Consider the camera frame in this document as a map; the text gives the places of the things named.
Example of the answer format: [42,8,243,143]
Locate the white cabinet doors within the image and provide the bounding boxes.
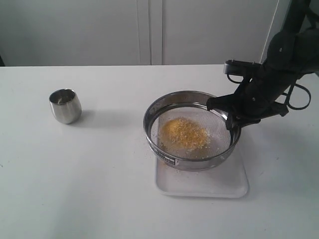
[0,0,290,66]

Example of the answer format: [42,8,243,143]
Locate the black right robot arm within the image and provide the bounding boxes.
[206,0,319,129]

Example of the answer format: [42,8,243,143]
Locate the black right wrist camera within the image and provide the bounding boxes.
[224,60,262,77]

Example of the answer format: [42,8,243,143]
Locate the yellow and white grain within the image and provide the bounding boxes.
[152,117,211,160]

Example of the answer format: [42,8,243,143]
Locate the clear plastic tray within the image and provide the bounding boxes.
[155,146,249,199]

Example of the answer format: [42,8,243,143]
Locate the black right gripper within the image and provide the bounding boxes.
[206,77,289,130]

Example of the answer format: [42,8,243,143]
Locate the round steel mesh sieve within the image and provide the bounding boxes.
[143,91,241,171]

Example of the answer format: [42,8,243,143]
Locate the stainless steel cup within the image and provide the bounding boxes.
[49,89,82,124]

